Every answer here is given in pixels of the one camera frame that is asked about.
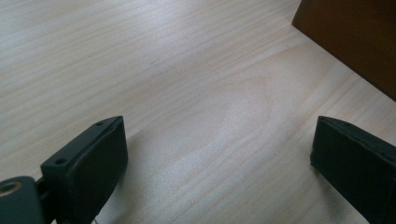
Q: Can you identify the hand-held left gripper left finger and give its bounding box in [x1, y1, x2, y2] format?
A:
[40, 115, 129, 224]

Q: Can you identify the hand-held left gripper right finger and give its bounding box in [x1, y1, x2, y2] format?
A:
[309, 115, 396, 224]

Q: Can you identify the brown wooden box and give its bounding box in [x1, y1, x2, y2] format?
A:
[291, 0, 396, 103]

